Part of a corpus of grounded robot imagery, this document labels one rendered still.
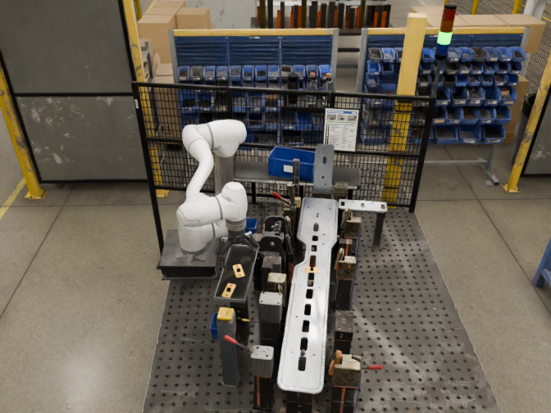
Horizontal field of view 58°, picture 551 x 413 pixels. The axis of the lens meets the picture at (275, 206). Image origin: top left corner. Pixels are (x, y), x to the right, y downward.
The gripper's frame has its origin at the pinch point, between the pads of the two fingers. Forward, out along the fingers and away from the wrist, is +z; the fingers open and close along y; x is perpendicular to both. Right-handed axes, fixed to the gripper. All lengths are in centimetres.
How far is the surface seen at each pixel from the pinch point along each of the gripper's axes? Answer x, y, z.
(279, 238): 15.0, 24.5, 3.6
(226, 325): -27.0, -12.1, 9.5
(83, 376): 58, -93, 122
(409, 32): 83, 124, -70
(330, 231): 34, 61, 22
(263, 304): -18.4, 6.5, 11.3
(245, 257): 8.3, 5.5, 5.9
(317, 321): -26.3, 29.6, 21.8
